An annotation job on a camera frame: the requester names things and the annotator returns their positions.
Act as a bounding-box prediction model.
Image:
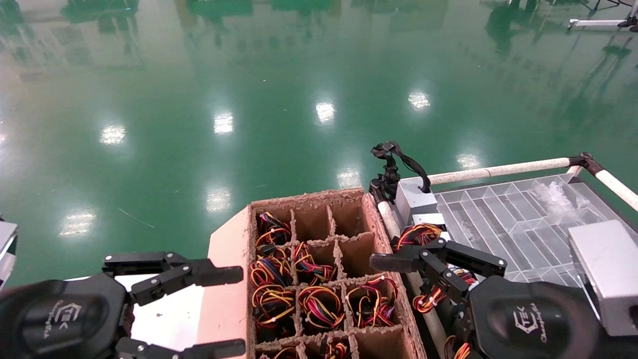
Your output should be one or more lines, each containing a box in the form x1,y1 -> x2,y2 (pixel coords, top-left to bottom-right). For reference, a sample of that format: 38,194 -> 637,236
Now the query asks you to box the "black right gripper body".
469,276 -> 604,359

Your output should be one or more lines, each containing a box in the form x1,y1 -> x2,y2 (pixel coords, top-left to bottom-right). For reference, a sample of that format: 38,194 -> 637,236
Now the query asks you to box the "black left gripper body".
0,273 -> 133,359

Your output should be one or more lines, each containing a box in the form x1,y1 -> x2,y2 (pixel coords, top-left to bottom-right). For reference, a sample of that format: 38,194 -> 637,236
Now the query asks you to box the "silver power supply block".
396,179 -> 438,225

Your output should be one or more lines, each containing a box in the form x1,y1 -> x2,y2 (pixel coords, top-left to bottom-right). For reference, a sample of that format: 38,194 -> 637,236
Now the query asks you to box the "brown divided cardboard box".
194,187 -> 429,359

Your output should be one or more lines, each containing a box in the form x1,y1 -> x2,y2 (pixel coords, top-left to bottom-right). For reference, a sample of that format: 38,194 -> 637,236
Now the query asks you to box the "clear plastic slotted tray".
434,172 -> 638,300

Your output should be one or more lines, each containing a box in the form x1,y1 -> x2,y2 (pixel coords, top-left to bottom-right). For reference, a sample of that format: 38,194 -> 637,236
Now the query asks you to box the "black pipe corner joint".
568,152 -> 606,176

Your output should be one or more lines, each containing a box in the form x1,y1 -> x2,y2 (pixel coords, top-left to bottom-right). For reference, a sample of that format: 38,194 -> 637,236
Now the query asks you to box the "power supply coloured wire bundle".
255,211 -> 294,246
292,241 -> 338,286
249,244 -> 292,287
251,284 -> 297,340
257,345 -> 300,359
298,285 -> 345,332
319,339 -> 349,359

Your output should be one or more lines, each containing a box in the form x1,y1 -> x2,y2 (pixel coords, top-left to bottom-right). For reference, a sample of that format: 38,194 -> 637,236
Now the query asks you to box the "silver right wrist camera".
568,219 -> 638,337

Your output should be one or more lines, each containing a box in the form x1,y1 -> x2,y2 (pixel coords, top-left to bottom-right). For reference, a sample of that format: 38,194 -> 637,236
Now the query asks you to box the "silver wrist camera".
568,219 -> 638,337
0,219 -> 19,290

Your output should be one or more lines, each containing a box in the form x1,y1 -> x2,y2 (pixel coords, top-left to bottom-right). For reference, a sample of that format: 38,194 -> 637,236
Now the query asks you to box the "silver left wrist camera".
0,219 -> 19,290

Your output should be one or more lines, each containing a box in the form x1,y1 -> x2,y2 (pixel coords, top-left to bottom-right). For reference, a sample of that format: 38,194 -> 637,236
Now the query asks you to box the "white metal frame base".
568,15 -> 638,33

